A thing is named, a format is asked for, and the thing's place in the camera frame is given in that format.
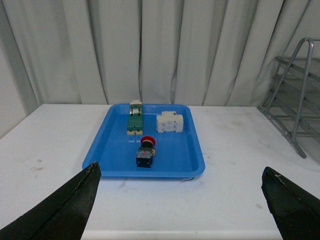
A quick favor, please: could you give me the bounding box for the green and cream terminal block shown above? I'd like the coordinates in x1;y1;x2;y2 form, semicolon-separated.
127;100;143;135

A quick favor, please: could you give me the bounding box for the white circuit breaker module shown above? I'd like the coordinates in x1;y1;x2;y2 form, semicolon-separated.
156;111;184;133

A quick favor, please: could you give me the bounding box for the white curtain backdrop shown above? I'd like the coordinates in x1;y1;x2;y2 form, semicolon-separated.
0;0;320;136

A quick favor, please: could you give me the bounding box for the silver mesh three-tier rack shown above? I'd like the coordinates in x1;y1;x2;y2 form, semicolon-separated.
257;37;320;159

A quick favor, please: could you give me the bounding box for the blue plastic tray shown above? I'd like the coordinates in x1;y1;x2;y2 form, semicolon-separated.
82;103;206;179

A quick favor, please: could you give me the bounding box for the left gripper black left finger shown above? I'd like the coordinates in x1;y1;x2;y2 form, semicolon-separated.
0;162;101;240

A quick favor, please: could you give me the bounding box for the red emergency stop push button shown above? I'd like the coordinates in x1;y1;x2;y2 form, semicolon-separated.
136;135;156;168

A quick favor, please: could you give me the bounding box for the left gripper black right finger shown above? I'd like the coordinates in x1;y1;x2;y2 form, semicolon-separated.
261;166;320;240

